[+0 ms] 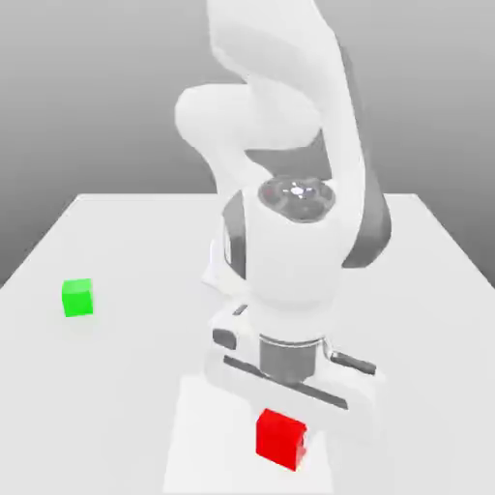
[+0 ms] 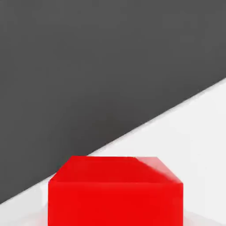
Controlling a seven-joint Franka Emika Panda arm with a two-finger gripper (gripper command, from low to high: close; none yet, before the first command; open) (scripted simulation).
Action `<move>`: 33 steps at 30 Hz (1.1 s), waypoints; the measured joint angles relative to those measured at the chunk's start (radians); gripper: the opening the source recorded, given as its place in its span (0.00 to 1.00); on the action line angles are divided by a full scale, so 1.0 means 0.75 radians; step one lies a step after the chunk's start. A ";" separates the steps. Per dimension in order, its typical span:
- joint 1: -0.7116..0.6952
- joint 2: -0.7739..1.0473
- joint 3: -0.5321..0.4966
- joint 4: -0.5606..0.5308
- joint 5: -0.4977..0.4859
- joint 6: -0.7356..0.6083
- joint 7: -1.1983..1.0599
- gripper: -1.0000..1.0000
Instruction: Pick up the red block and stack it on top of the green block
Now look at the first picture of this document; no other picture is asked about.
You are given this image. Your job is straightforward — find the small red cube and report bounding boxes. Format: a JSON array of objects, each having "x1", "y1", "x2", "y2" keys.
[{"x1": 255, "y1": 408, "x2": 308, "y2": 473}]

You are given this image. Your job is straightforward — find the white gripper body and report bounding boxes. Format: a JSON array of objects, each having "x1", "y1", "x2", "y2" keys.
[{"x1": 203, "y1": 346, "x2": 378, "y2": 436}]

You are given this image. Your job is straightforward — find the small green cube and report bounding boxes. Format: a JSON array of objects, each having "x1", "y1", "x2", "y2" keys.
[{"x1": 61, "y1": 277, "x2": 95, "y2": 319}]

